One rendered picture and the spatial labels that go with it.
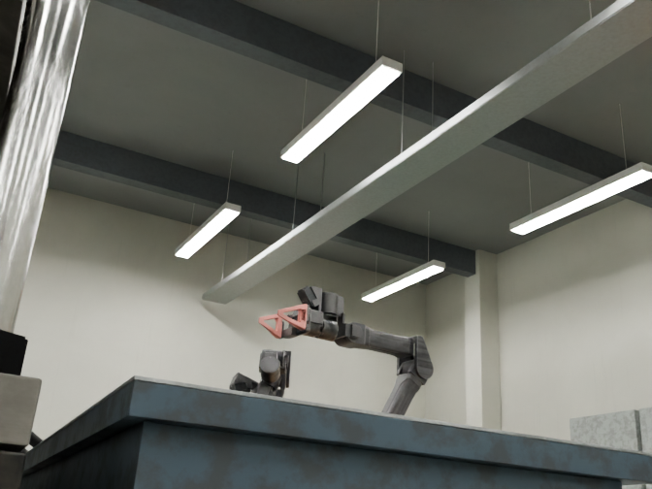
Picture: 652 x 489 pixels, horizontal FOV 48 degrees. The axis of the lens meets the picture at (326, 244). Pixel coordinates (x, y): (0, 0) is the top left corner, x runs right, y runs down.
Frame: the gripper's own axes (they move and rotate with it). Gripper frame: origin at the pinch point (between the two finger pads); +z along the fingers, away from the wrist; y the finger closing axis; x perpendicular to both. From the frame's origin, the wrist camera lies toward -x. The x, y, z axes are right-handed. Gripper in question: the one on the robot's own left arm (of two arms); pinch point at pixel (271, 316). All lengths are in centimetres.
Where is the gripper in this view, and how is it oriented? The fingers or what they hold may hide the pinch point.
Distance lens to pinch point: 192.7
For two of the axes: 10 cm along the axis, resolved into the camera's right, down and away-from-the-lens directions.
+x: -0.5, 9.3, -3.7
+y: 5.7, -2.8, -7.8
